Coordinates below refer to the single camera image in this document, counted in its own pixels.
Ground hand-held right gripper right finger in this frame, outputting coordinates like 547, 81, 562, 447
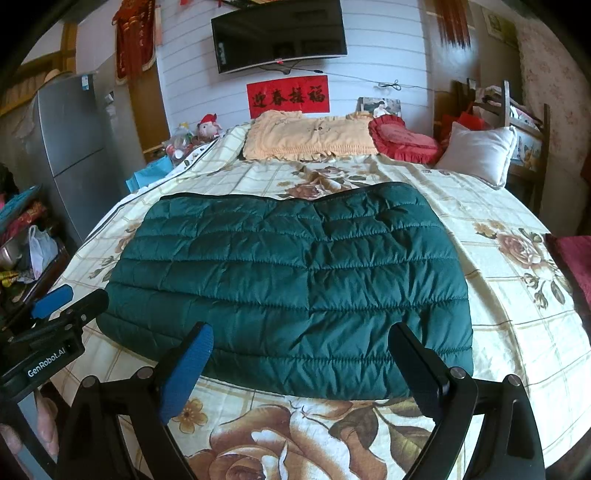
389, 322, 546, 480

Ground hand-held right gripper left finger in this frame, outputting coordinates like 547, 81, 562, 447
58, 322, 215, 480

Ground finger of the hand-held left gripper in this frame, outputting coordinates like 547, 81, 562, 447
30, 284, 75, 320
9, 288, 110, 344

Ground dark green quilted down jacket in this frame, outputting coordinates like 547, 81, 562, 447
98, 181, 476, 401

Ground white plastic bag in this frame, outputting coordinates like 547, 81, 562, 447
28, 224, 59, 280

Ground metal bowl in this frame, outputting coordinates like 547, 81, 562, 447
0, 240, 28, 271

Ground cream floral bedspread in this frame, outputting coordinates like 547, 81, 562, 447
46, 122, 587, 480

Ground light blue bag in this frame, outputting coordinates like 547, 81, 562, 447
127, 154, 174, 193

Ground grey refrigerator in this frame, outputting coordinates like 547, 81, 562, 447
34, 71, 127, 241

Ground dark red cloth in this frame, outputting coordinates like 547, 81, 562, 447
545, 233, 591, 315

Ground cluster of plastic bottles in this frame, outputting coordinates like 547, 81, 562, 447
165, 122, 199, 163

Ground plush toy with red hat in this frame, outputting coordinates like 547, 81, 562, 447
198, 113, 223, 141

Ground white square pillow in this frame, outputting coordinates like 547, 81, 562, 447
434, 122, 518, 190

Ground red heart-shaped cushion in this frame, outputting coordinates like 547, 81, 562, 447
368, 115, 441, 164

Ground wooden chair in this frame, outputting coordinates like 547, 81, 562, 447
452, 78, 551, 217

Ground red bag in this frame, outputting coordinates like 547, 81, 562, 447
441, 104, 492, 139

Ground beige fringed pillow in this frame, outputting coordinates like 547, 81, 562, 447
242, 112, 379, 162

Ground framed photo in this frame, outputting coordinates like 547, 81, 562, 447
356, 97, 402, 120

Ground floral curtain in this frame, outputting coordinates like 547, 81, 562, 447
513, 18, 591, 155

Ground hanging red bead tassels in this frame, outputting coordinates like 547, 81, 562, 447
434, 0, 472, 49

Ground red hanging wall decoration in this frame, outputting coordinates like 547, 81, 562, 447
113, 0, 162, 85

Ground red wall banner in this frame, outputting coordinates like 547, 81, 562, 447
246, 75, 329, 118

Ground black wall cable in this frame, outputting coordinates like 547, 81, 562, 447
314, 68, 432, 92

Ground wall-mounted flat television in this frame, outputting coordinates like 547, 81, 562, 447
211, 0, 348, 75

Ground framed wall picture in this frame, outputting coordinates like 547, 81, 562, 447
482, 7, 520, 49

